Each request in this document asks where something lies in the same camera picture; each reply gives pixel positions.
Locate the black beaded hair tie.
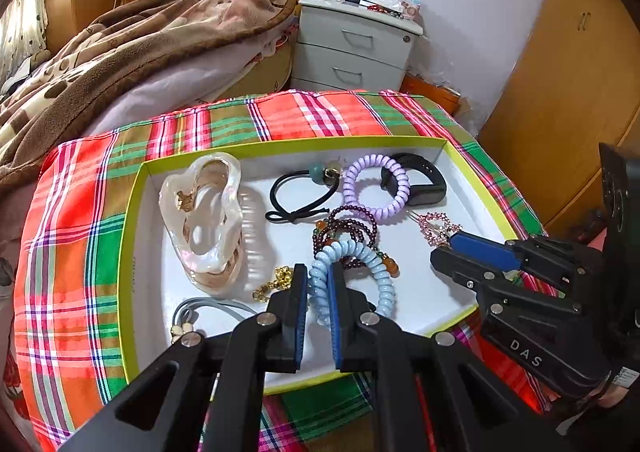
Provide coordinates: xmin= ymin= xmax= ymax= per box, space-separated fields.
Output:
xmin=264 ymin=156 xmax=347 ymax=226

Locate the white nightstand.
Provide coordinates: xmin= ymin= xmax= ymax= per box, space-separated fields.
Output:
xmin=289 ymin=0 xmax=425 ymax=94

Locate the plaid cloth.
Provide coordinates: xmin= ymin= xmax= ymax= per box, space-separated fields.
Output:
xmin=14 ymin=89 xmax=562 ymax=452

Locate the purple spiral hair tie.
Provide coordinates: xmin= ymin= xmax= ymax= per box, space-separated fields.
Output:
xmin=342 ymin=155 xmax=411 ymax=226

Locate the dotted curtain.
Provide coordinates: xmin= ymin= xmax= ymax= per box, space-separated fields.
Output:
xmin=0 ymin=0 xmax=49 ymax=79

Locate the grey elastic hair tie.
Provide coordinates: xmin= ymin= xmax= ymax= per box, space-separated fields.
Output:
xmin=169 ymin=296 xmax=262 ymax=346

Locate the brown patterned blanket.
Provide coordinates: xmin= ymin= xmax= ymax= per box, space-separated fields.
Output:
xmin=0 ymin=0 xmax=301 ymax=189

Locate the pile of small nightstand clutter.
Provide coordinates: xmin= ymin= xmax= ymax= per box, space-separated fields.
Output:
xmin=350 ymin=0 xmax=422 ymax=23

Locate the gold bead chain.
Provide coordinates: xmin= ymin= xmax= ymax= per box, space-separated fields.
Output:
xmin=251 ymin=265 xmax=296 ymax=304

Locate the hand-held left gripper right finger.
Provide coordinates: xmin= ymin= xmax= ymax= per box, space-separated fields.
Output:
xmin=329 ymin=261 xmax=567 ymax=452

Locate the garnet bead bracelet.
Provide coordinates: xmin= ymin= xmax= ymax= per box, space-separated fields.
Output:
xmin=312 ymin=204 xmax=381 ymax=264

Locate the rhinestone hair clip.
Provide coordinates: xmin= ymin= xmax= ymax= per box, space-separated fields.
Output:
xmin=416 ymin=211 xmax=464 ymax=249

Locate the orange cardboard box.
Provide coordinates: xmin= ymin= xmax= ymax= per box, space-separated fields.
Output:
xmin=399 ymin=74 xmax=462 ymax=114

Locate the black smart band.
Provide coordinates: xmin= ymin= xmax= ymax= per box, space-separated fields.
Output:
xmin=380 ymin=152 xmax=448 ymax=206

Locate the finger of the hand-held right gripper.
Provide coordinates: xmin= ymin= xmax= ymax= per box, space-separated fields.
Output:
xmin=430 ymin=246 xmax=584 ymax=316
xmin=448 ymin=231 xmax=606 ymax=303

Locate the pearly hair claw clip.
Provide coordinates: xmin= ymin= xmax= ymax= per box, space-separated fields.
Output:
xmin=158 ymin=154 xmax=246 ymax=294

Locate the wooden wardrobe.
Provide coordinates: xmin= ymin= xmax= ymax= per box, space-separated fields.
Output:
xmin=477 ymin=0 xmax=640 ymax=239

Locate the person's right hand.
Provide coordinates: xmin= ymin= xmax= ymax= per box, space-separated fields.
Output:
xmin=596 ymin=374 xmax=632 ymax=409

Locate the pale pink bedsheet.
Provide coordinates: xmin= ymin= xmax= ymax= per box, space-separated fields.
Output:
xmin=84 ymin=14 xmax=301 ymax=134

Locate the yellow-green box tray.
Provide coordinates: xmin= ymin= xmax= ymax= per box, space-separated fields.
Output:
xmin=117 ymin=134 xmax=522 ymax=396

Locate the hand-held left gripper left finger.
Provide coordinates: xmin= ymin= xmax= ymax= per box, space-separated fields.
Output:
xmin=57 ymin=264 xmax=309 ymax=452

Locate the pale blue spiral hair tie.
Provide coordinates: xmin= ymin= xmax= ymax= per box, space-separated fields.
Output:
xmin=308 ymin=239 xmax=397 ymax=329

